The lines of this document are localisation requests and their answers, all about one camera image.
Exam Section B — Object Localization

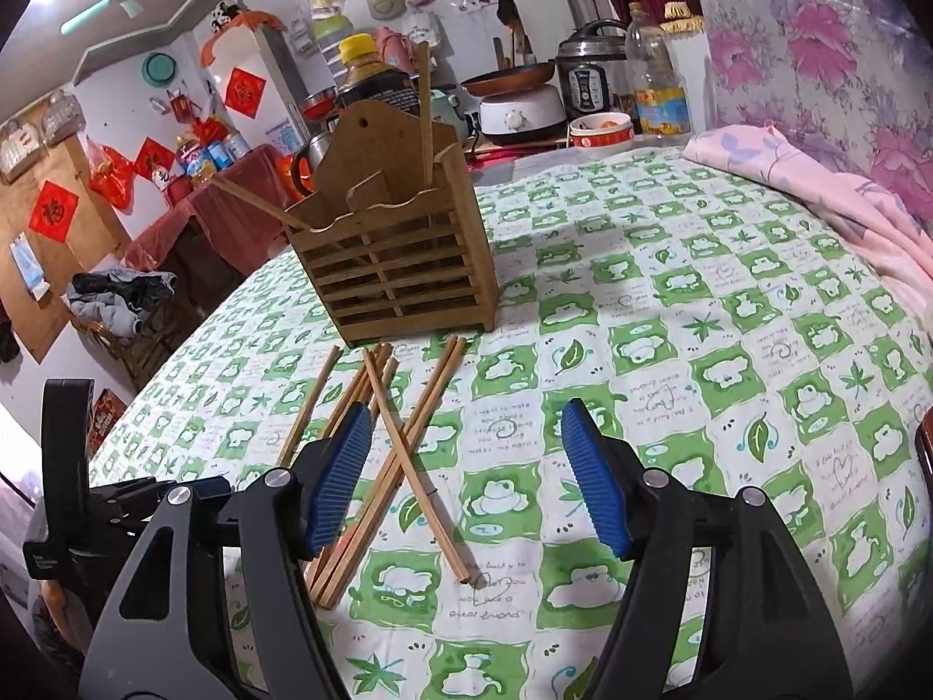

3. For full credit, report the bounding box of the wooden slatted utensil holder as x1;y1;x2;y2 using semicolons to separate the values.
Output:
286;100;500;345

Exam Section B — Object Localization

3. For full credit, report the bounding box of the pink floral cloth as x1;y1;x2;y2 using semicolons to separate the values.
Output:
683;125;933;324

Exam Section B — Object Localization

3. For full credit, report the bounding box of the red draped side table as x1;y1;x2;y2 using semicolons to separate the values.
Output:
124;145;296;275

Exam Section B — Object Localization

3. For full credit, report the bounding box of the red white bowl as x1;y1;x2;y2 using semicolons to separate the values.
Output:
568;111;634;150

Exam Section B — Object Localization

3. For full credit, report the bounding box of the stainless steel kettle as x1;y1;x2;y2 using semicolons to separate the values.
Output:
289;129;332;198

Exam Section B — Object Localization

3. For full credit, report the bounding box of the white cooker with red pan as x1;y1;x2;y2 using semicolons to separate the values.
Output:
462;62;568;145

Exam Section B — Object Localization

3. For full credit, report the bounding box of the clear oil bottle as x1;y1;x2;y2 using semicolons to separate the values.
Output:
626;2;693;138

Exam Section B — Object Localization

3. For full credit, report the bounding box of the black silver pressure cooker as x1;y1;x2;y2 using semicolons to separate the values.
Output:
555;19;636;118

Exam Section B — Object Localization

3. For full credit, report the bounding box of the left hand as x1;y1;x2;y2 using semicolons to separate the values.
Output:
30;580;85;680

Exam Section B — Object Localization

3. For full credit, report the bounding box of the floral foil wall covering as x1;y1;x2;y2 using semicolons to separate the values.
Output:
699;0;931;221

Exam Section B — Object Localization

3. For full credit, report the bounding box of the green white patterned tablecloth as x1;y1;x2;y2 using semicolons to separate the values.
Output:
87;143;933;700

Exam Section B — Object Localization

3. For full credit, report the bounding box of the soy sauce bottle yellow cap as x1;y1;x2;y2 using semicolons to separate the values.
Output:
338;33;420;116

